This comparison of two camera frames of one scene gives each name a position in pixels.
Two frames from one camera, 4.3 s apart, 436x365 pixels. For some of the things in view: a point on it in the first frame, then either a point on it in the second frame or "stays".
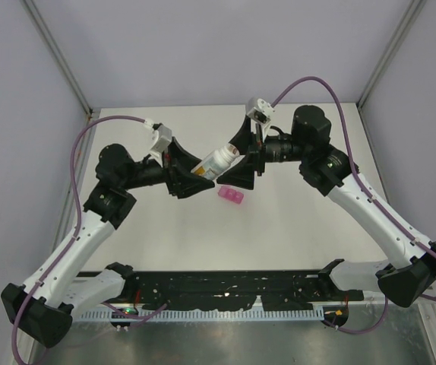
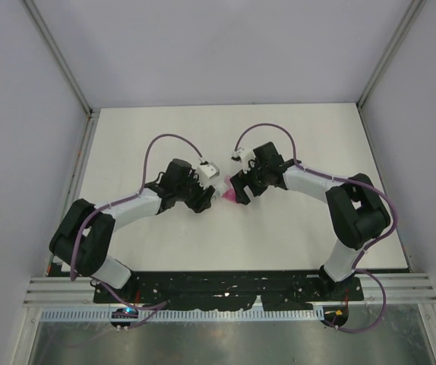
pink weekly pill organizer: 231,194 stays
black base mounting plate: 237,290 stays
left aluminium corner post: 43,33 stays
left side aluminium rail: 74,187 stays
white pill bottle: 211,166 -> 219,191
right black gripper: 242,174 -> 241,179
